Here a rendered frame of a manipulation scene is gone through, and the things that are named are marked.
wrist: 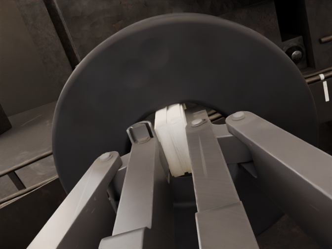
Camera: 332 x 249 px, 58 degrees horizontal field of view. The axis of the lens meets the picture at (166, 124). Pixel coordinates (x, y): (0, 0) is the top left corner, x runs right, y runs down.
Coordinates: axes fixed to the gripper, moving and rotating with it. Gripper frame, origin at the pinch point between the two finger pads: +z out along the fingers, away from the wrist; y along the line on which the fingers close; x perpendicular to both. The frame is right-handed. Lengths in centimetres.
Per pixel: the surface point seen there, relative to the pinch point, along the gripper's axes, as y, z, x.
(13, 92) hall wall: -389, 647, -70
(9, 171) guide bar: -48, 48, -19
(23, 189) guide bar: -46, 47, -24
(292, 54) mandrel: 25, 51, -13
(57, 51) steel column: -117, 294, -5
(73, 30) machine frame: -21, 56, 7
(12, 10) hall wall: -307, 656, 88
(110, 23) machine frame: -12, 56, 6
